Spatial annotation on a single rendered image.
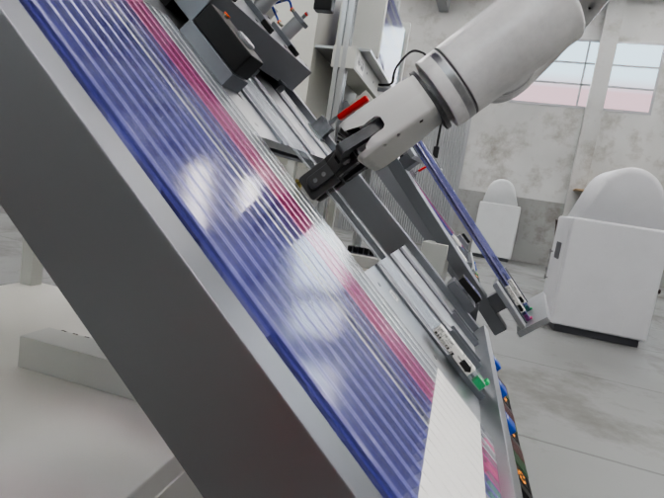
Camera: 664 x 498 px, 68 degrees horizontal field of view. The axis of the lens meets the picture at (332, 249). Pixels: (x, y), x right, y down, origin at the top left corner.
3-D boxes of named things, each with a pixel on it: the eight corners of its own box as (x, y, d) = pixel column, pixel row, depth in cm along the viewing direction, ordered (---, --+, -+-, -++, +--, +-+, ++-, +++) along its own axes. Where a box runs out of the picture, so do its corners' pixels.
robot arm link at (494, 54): (437, 67, 60) (430, 37, 51) (535, -8, 56) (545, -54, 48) (477, 122, 58) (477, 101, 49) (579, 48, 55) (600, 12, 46)
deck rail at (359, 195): (454, 350, 88) (482, 330, 86) (454, 353, 86) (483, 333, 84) (220, 48, 95) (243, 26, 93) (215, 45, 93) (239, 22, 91)
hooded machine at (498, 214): (510, 260, 1019) (526, 184, 999) (511, 263, 951) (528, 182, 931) (470, 252, 1042) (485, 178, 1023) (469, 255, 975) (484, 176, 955)
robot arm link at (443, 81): (436, 66, 59) (415, 82, 60) (430, 37, 51) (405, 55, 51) (477, 122, 58) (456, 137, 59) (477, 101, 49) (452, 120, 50)
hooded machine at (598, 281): (539, 328, 425) (576, 158, 407) (534, 313, 489) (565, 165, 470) (646, 352, 401) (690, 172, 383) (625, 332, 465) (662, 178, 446)
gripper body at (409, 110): (424, 81, 60) (350, 137, 63) (414, 50, 50) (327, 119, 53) (459, 130, 59) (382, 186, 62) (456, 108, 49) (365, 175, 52)
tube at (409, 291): (478, 387, 55) (486, 381, 54) (478, 391, 53) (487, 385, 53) (222, 55, 63) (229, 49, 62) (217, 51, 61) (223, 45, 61)
